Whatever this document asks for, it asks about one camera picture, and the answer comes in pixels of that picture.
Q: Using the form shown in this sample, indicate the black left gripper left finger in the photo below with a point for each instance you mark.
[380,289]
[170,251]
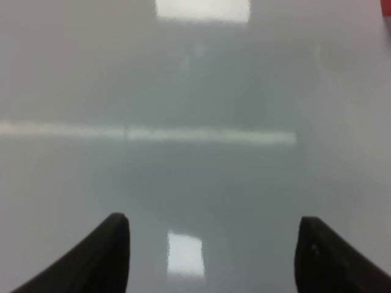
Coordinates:
[99,263]

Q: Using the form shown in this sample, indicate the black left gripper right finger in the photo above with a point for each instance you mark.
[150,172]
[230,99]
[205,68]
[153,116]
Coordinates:
[325,262]

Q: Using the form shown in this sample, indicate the red foam cube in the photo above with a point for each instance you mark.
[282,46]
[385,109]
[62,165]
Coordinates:
[386,7]

